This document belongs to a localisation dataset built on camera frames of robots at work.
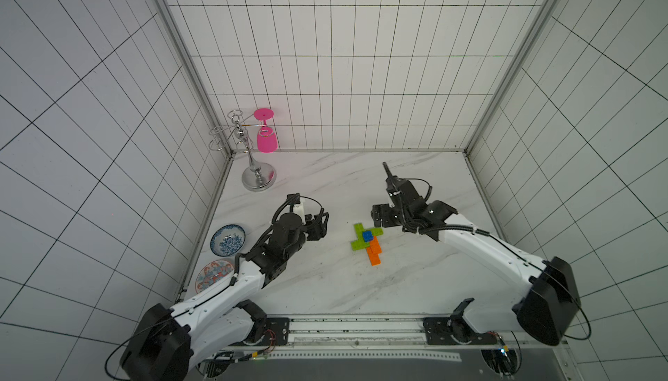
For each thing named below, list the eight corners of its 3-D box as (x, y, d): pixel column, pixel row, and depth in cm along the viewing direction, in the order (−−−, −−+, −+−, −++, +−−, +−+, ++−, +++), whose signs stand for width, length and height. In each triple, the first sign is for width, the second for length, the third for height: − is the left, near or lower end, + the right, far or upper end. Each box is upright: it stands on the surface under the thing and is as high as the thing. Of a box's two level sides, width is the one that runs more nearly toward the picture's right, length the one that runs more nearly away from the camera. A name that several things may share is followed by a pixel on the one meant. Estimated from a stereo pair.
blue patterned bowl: (212, 256, 90) (206, 249, 86) (221, 231, 97) (215, 223, 92) (243, 256, 90) (239, 249, 86) (249, 231, 97) (245, 223, 92)
